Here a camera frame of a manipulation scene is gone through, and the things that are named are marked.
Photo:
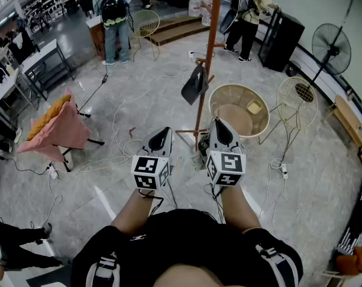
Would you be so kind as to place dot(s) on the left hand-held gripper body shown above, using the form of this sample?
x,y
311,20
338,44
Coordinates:
x,y
152,166

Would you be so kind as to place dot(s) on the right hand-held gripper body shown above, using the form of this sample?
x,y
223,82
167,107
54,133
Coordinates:
x,y
225,163

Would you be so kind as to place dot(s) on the brown wooden coat rack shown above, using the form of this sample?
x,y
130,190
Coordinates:
x,y
212,25

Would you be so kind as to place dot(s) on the person's left forearm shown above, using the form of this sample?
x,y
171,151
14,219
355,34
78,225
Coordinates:
x,y
133,211

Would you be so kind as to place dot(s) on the person's right forearm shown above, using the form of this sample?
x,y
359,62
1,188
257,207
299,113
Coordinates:
x,y
237,208

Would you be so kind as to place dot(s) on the small red floor scrap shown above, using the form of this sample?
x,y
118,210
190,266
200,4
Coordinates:
x,y
132,132

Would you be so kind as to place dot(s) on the white power strip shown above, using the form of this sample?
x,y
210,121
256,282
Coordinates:
x,y
284,171
191,54
53,172

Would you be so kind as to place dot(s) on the small yellow tray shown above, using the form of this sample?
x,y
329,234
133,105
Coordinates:
x,y
254,107

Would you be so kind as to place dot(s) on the person's black shirt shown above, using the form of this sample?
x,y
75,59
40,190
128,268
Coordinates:
x,y
183,238

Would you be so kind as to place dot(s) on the black power adapter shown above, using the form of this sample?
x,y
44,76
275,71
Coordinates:
x,y
105,78

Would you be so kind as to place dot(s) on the orange cushion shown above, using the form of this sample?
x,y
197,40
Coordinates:
x,y
47,117

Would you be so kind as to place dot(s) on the small black bin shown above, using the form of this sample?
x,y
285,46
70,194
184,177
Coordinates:
x,y
293,68

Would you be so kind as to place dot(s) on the light wooden bench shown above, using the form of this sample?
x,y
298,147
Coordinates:
x,y
349,120

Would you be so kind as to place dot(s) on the black cabinet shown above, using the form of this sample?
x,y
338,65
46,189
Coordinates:
x,y
284,37

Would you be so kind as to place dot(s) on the wooden step platform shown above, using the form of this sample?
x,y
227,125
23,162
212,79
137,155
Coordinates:
x,y
174,28

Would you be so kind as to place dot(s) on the black panel with white stripes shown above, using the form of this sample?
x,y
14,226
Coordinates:
x,y
358,220

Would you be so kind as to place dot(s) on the clear water bottle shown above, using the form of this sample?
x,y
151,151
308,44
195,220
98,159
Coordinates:
x,y
194,7
206,15

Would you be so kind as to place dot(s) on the black standing floor fan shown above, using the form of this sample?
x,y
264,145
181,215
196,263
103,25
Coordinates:
x,y
330,48

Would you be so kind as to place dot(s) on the orange chair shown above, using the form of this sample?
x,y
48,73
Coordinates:
x,y
352,262

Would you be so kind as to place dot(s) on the display shelf of dark items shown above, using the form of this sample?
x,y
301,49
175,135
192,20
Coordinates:
x,y
44,3

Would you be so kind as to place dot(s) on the black chair frame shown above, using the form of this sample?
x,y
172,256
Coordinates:
x,y
95,142

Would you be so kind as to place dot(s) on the white desk black frame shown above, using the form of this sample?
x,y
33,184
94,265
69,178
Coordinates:
x,y
38,57

